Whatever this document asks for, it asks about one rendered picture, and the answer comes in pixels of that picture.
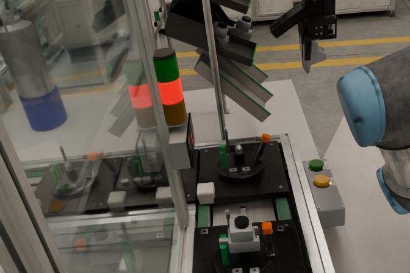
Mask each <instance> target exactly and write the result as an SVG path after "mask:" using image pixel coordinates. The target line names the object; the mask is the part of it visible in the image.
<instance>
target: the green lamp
mask: <svg viewBox="0 0 410 273"><path fill-rule="evenodd" d="M153 63H154V69H155V72H156V78H157V81H158V82H160V83H168V82H172V81H175V80H176V79H178V78H179V76H180V75H179V68H178V62H177V58H176V53H175V55H174V56H172V57H170V58H167V59H163V60H155V59H153Z"/></svg>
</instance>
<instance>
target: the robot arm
mask: <svg viewBox="0 0 410 273"><path fill-rule="evenodd" d="M406 2H407V3H408V4H409V6H410V0H406ZM335 8H336V0H302V1H301V2H299V3H298V4H297V5H296V6H294V7H293V8H291V9H290V10H289V11H288V12H286V13H285V14H283V15H282V16H281V17H279V18H278V19H276V20H275V21H274V22H272V23H271V24H270V25H269V28H270V32H271V33H272V35H273V36H274V37H275V38H278V37H280V36H281V35H283V34H284V33H285V32H287V31H288V30H289V29H291V28H292V27H293V26H294V25H296V24H298V33H299V38H300V51H301V61H302V66H303V68H304V70H305V71H306V73H309V72H310V67H311V65H313V64H316V63H319V62H322V61H324V60H326V59H327V57H328V55H327V53H326V52H325V50H324V48H323V47H321V46H319V45H318V43H317V42H316V41H315V40H318V39H319V40H326V39H327V40H329V39H334V38H337V17H336V16H335ZM332 24H335V34H333V29H332V28H331V26H332ZM337 94H338V97H339V100H340V104H341V106H342V110H343V113H344V115H345V119H346V120H347V123H348V126H349V128H350V130H351V133H352V135H353V137H354V139H355V141H356V142H357V144H358V145H359V146H360V147H368V146H376V147H378V148H379V150H380V152H381V155H382V156H383V159H384V161H385V164H384V165H383V166H382V167H381V168H378V169H377V171H376V176H377V179H378V182H379V185H380V187H381V189H382V191H383V193H384V195H385V197H386V199H387V201H388V202H389V203H390V206H391V207H392V209H393V210H394V211H395V212H396V213H398V214H400V215H405V214H408V213H410V46H408V47H406V48H403V49H401V50H399V51H397V52H394V53H392V54H389V55H387V56H385V57H383V58H380V59H378V60H375V61H374V62H371V63H369V64H367V65H364V66H359V67H356V68H355V69H354V70H352V71H351V72H349V73H347V74H345V75H343V76H342V77H340V79H339V80H338V81H337Z"/></svg>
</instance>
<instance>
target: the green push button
mask: <svg viewBox="0 0 410 273"><path fill-rule="evenodd" d="M309 167H310V168H311V169H313V170H316V171H317V170H321V169H323V167H324V162H322V161H321V160H319V159H314V160H311V161H310V162H309Z"/></svg>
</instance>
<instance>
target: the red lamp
mask: <svg viewBox="0 0 410 273"><path fill-rule="evenodd" d="M158 87H159V92H160V98H161V101H162V103H163V104H166V105H171V104H176V103H178V102H181V101H182V100H183V98H184V95H183V91H182V85H181V78H180V76H179V78H178V79H176V80H175V81H172V82H168V83H160V82H158Z"/></svg>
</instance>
